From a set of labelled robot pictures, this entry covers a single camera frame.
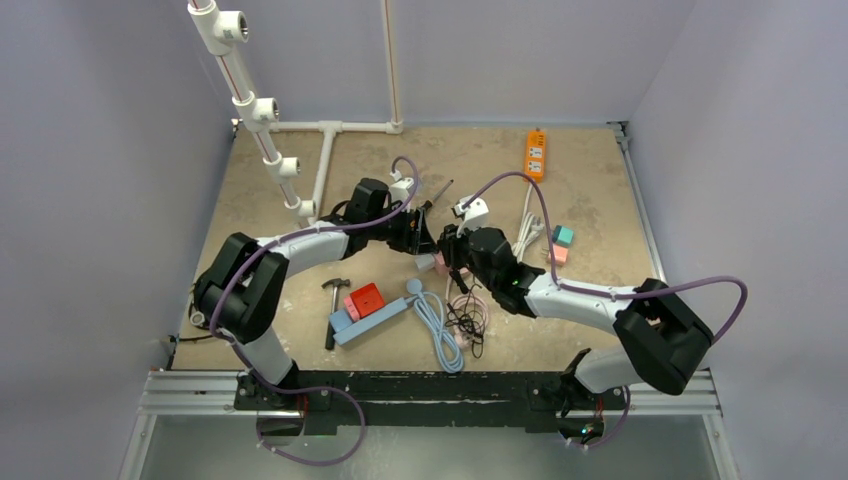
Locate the aluminium rail frame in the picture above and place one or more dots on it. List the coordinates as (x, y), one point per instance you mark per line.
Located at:
(202, 420)

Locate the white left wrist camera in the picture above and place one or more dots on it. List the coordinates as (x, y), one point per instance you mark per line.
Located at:
(401, 188)

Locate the black steel claw hammer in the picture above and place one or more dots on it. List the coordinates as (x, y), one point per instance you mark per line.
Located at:
(335, 284)

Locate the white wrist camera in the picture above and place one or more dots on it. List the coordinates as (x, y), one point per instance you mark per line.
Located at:
(401, 188)
(472, 214)

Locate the small pink plug block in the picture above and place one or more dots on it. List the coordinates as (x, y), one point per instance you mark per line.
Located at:
(351, 309)

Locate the pink cube power socket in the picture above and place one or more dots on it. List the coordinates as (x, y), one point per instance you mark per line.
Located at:
(443, 269)

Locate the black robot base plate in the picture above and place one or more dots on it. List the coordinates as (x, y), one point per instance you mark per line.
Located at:
(536, 402)

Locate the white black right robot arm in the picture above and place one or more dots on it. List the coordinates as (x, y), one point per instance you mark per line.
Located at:
(662, 341)

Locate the orange power strip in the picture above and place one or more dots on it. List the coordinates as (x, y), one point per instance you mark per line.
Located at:
(535, 155)

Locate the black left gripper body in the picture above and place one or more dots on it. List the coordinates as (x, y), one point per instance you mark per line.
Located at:
(396, 231)

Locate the black yellow flathead screwdriver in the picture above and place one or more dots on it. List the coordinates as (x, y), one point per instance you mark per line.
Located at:
(438, 193)

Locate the red cube socket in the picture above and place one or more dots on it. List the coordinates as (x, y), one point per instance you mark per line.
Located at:
(368, 299)

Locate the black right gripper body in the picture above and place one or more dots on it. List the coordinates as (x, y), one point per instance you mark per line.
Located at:
(454, 247)

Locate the salmon pink USB charger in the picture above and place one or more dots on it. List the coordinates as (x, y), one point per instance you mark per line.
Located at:
(557, 255)

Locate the light blue power strip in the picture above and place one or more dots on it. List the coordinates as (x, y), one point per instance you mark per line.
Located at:
(343, 329)

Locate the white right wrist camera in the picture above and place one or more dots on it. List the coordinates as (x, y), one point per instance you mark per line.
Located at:
(472, 214)

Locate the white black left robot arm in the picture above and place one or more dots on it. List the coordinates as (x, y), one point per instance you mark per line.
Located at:
(239, 293)

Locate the teal USB charger plug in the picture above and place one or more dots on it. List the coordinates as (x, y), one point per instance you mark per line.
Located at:
(562, 236)

